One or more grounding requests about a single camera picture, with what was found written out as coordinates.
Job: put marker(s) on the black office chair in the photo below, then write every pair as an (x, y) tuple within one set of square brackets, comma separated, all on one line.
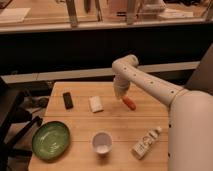
[(11, 113)]

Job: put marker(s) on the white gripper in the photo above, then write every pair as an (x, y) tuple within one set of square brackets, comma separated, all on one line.
[(121, 86)]

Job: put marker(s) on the metal table leg left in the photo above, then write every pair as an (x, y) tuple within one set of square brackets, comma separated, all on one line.
[(72, 13)]

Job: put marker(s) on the white cup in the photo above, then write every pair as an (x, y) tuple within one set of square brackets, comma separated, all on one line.
[(102, 143)]

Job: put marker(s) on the white paper sheet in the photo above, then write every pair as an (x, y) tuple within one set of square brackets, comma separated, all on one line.
[(13, 15)]

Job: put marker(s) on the white plastic bottle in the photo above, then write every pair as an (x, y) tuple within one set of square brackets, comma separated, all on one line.
[(145, 143)]

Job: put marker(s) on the green bowl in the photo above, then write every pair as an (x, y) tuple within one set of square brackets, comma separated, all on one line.
[(51, 140)]

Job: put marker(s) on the black rectangular block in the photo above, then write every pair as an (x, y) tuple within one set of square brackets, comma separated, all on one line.
[(67, 100)]

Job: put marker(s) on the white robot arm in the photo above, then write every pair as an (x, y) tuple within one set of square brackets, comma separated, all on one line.
[(190, 133)]

